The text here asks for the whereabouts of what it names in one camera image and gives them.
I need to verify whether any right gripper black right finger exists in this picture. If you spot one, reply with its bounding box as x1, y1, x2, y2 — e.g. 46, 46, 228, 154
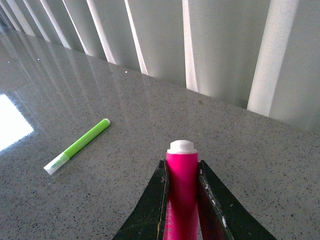
197, 160, 275, 240

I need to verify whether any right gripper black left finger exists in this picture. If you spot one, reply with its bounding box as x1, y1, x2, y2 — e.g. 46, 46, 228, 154
113, 160, 170, 240

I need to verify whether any pink highlighter pen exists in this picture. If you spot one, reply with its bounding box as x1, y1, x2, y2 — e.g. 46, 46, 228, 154
163, 140, 199, 240

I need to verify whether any green highlighter pen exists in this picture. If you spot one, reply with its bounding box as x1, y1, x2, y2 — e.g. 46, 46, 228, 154
43, 118, 111, 175

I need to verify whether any white pleated curtain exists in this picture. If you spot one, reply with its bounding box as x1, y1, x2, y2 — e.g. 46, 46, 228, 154
0, 0, 320, 133

